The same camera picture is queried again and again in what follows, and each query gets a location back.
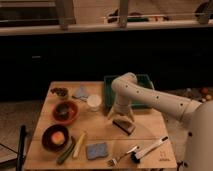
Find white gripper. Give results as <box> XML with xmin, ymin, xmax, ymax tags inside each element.
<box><xmin>107</xmin><ymin>104</ymin><xmax>135</xmax><ymax>122</ymax></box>

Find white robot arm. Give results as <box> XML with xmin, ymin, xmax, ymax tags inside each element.
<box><xmin>108</xmin><ymin>72</ymin><xmax>213</xmax><ymax>171</ymax></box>

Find white cup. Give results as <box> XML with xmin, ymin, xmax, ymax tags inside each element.
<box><xmin>87</xmin><ymin>94</ymin><xmax>102</xmax><ymax>111</ymax></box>

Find green plastic tray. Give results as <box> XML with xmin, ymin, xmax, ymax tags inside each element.
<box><xmin>104</xmin><ymin>74</ymin><xmax>154</xmax><ymax>109</ymax></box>

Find yellow banana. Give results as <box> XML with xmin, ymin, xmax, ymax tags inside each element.
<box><xmin>73</xmin><ymin>131</ymin><xmax>87</xmax><ymax>159</ymax></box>

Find blue sponge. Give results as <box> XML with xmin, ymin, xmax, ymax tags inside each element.
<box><xmin>86</xmin><ymin>143</ymin><xmax>108</xmax><ymax>160</ymax></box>

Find black white brush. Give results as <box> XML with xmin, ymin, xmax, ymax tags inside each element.
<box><xmin>131</xmin><ymin>136</ymin><xmax>168</xmax><ymax>164</ymax></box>

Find metal fork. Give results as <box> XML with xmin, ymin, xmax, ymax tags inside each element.
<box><xmin>107</xmin><ymin>146</ymin><xmax>138</xmax><ymax>167</ymax></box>

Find orange bowl with dark object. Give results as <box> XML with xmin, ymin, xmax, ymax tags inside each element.
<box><xmin>52</xmin><ymin>100</ymin><xmax>78</xmax><ymax>125</ymax></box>

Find green cucumber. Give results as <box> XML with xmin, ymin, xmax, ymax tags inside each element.
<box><xmin>57</xmin><ymin>136</ymin><xmax>76</xmax><ymax>165</ymax></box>

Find small bowl of nuts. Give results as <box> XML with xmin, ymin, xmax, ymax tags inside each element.
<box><xmin>51</xmin><ymin>88</ymin><xmax>68</xmax><ymax>100</ymax></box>

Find orange fruit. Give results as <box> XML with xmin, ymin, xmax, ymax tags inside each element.
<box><xmin>51</xmin><ymin>131</ymin><xmax>65</xmax><ymax>145</ymax></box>

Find dark red bowl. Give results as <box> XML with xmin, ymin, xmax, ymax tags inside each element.
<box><xmin>42</xmin><ymin>124</ymin><xmax>69</xmax><ymax>152</ymax></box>

